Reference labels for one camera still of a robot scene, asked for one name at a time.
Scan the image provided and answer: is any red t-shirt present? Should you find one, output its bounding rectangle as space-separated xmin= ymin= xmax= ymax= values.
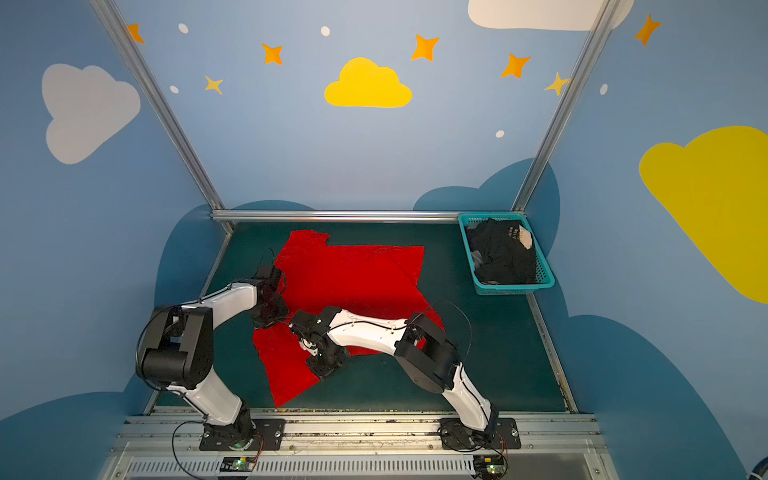
xmin=253 ymin=230 xmax=444 ymax=407

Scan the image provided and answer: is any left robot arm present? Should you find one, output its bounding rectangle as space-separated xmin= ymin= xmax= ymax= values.
xmin=135 ymin=265 xmax=288 ymax=451

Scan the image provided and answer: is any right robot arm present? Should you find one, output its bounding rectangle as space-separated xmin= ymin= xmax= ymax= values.
xmin=289 ymin=307 xmax=498 ymax=438

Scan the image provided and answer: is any left green circuit board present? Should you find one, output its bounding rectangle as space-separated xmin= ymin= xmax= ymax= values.
xmin=219 ymin=456 xmax=257 ymax=474

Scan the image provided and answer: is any green circuit board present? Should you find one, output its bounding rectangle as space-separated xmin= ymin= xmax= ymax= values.
xmin=472 ymin=455 xmax=508 ymax=480
xmin=219 ymin=456 xmax=257 ymax=474

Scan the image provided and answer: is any right green circuit board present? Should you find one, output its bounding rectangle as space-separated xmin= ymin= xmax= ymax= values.
xmin=472 ymin=455 xmax=508 ymax=480

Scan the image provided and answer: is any black t-shirt in basket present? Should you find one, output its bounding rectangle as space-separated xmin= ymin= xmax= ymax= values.
xmin=465 ymin=218 xmax=537 ymax=285

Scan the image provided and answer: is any teal plastic basket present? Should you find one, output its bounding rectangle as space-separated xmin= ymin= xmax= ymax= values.
xmin=458 ymin=212 xmax=555 ymax=296

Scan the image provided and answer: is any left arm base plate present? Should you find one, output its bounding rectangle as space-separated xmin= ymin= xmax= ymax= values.
xmin=199 ymin=418 xmax=286 ymax=452

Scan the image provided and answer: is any back aluminium frame bar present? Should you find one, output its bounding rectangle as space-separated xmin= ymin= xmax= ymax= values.
xmin=211 ymin=210 xmax=460 ymax=224

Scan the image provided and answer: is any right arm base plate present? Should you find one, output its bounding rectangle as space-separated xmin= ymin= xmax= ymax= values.
xmin=437 ymin=418 xmax=522 ymax=453

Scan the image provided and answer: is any left side aluminium rail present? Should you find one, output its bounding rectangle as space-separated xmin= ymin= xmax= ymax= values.
xmin=142 ymin=223 xmax=235 ymax=415

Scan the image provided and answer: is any aluminium rail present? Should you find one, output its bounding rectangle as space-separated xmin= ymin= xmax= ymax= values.
xmin=142 ymin=223 xmax=235 ymax=415
xmin=526 ymin=294 xmax=579 ymax=414

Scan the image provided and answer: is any front aluminium rail frame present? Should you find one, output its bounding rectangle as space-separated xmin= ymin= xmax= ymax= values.
xmin=99 ymin=407 xmax=618 ymax=479

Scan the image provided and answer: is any right side aluminium rail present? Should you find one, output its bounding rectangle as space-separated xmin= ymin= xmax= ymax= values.
xmin=526 ymin=294 xmax=579 ymax=414

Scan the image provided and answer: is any left aluminium corner post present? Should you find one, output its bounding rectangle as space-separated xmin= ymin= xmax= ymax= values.
xmin=90 ymin=0 xmax=225 ymax=210

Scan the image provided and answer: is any aluminium corner post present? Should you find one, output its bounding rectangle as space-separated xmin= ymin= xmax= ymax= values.
xmin=511 ymin=0 xmax=623 ymax=213
xmin=90 ymin=0 xmax=225 ymax=210

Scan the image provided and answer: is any right aluminium corner post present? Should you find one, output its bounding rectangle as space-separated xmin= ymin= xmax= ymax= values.
xmin=511 ymin=0 xmax=623 ymax=213

